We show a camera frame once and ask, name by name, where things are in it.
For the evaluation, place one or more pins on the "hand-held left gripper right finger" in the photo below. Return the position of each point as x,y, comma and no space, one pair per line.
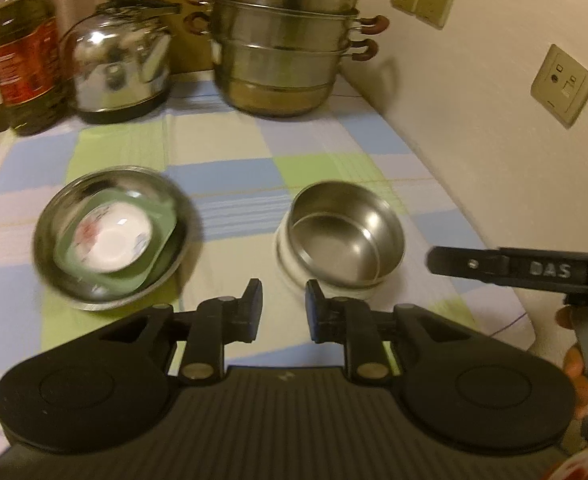
316,310

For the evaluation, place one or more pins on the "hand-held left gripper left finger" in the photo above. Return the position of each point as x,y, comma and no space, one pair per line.
252,310

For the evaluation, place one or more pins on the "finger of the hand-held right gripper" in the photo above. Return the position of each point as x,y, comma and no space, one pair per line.
466,262

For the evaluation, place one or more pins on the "white ceramic bowl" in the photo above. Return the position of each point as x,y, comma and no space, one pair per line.
284,255

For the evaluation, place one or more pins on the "stainless steel bowl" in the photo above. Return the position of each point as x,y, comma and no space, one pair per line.
344,235

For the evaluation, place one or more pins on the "green square plate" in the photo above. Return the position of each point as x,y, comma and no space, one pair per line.
158,220

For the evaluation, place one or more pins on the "small floral white plate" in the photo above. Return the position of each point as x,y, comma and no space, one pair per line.
108,235

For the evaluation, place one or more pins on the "round stainless steel plate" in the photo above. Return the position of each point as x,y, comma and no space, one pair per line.
58,220

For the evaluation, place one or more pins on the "person's right hand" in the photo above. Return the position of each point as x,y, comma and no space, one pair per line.
579,375

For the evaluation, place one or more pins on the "pastel checked tablecloth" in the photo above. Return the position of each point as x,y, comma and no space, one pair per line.
233,160

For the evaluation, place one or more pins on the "red and white cloth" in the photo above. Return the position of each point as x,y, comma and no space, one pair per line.
584,462

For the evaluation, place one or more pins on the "stainless steel steamer pot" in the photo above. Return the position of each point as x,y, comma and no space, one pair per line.
279,40

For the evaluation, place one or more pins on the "stainless steel kettle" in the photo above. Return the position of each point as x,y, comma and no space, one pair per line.
118,70

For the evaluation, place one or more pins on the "cooking oil bottle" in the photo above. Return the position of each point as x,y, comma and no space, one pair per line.
23,60

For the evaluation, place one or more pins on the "large beige wall socket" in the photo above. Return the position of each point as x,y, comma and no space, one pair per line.
564,85

